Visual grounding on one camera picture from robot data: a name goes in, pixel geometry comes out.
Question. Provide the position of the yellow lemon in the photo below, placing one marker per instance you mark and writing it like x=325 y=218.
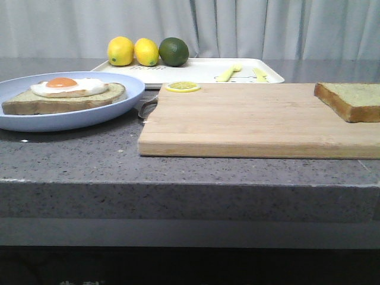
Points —
x=146 y=52
x=120 y=51

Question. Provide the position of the white rectangular tray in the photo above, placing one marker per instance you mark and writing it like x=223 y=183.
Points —
x=199 y=70

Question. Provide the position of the wooden cutting board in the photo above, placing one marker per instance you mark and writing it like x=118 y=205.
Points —
x=256 y=121

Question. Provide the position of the metal cutting board handle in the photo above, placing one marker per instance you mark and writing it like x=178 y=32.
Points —
x=147 y=108

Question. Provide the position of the yellow plastic knife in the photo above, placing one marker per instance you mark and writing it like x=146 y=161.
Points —
x=261 y=76

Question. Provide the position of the right yellow lemon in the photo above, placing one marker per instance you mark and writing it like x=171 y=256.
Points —
x=146 y=52

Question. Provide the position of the fried egg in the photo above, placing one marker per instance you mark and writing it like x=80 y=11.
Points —
x=67 y=87

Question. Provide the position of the green lime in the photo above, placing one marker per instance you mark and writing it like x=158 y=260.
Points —
x=173 y=51

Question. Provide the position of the yellow plastic fork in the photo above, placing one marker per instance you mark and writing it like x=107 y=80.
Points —
x=226 y=75

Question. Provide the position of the bread slice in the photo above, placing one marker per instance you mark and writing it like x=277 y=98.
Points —
x=353 y=102
x=28 y=103

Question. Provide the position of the white curtain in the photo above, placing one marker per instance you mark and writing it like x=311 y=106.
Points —
x=347 y=30

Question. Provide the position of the lemon slice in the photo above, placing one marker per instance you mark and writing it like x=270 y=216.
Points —
x=182 y=86

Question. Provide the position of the light blue round plate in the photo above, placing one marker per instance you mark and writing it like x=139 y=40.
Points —
x=69 y=120

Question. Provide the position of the left yellow lemon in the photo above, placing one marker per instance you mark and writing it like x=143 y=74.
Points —
x=120 y=51

